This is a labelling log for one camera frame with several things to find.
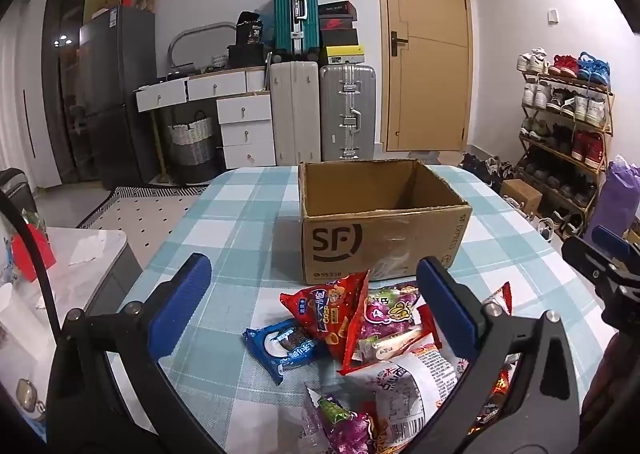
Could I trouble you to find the grey oval frame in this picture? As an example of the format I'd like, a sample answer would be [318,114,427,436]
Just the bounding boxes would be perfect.
[167,22,237,67]

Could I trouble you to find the teal suitcase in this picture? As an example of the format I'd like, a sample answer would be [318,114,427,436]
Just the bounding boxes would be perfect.
[273,0,321,60]

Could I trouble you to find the white drawer desk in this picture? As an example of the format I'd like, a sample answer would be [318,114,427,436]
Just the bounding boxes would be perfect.
[135,68,277,170]

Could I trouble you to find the patterned rug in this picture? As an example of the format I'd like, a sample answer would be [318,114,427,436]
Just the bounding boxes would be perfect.
[75,184,211,230]

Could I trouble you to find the plain black shoe box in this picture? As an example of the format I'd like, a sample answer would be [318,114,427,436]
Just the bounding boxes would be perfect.
[320,29,360,47]

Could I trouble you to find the dark glass cabinet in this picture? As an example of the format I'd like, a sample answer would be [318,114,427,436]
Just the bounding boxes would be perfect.
[41,0,96,185]

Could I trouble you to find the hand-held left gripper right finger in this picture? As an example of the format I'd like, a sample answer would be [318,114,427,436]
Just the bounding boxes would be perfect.
[400,256,581,454]

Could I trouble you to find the blue cookie packet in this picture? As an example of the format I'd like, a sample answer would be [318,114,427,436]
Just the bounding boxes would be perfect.
[243,318,321,386]

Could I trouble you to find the orange snack packet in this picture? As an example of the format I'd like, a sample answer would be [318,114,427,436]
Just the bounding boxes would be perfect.
[470,359,516,435]

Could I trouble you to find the beige suitcase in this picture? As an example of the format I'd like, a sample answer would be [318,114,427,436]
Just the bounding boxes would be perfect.
[269,61,322,167]

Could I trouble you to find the white marble side table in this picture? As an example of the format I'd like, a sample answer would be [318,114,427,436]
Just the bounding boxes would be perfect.
[0,226,143,435]

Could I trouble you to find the black storage box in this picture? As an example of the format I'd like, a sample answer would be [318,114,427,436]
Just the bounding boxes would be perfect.
[227,44,266,70]

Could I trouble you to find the red chips bag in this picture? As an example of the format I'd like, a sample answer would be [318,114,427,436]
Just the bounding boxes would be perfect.
[280,270,371,375]

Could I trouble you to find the wooden shoe rack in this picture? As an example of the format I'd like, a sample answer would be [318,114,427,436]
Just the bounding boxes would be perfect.
[517,71,615,235]

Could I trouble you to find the silver suitcase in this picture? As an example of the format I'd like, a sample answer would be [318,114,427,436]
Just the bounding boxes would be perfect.
[319,65,377,162]

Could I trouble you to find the black cable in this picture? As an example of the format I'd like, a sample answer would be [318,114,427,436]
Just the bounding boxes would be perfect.
[0,191,63,340]

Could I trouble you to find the black printed shoe box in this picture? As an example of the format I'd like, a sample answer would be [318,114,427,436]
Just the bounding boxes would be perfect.
[318,3,357,20]

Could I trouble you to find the woven laundry basket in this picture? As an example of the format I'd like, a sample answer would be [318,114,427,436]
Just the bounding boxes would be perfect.
[166,110,217,167]

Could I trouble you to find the black printed bag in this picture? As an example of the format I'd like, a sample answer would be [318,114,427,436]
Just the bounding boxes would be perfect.
[236,11,264,47]

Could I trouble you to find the purple candy bag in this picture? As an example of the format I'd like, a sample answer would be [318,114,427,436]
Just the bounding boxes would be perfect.
[362,284,426,340]
[302,384,386,454]

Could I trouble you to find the brown cardboard box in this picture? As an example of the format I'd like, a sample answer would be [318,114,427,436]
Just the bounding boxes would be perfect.
[298,159,473,286]

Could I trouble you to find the shoe rack with shoes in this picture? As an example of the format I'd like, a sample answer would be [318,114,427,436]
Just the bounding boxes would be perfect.
[516,48,613,235]

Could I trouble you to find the red gift bag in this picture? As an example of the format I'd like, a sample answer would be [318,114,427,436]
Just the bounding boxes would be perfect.
[10,223,57,282]

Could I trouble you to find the pile of sneakers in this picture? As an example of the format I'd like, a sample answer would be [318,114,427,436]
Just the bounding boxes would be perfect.
[457,151,583,241]

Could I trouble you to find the white red snack bag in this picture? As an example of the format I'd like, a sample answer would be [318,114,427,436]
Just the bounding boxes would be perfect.
[345,346,471,445]

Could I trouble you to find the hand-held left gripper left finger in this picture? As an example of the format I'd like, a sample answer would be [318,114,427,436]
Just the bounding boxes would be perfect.
[47,253,221,454]

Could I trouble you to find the tan wooden door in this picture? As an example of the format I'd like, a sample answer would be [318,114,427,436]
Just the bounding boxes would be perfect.
[374,0,473,152]

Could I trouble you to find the small tan pouch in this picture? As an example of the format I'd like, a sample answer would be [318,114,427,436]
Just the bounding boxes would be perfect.
[15,378,48,422]

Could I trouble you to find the white wardrobe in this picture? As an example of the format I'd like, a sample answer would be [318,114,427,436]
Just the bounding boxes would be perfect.
[15,0,63,187]

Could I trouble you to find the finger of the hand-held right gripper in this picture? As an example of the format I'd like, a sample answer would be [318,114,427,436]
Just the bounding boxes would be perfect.
[591,225,633,260]
[561,235,623,287]

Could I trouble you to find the small cardboard box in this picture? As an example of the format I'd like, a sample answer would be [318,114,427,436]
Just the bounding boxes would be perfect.
[500,179,543,217]

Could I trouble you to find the grey refrigerator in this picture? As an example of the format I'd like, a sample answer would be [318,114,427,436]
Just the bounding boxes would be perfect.
[79,4,158,190]

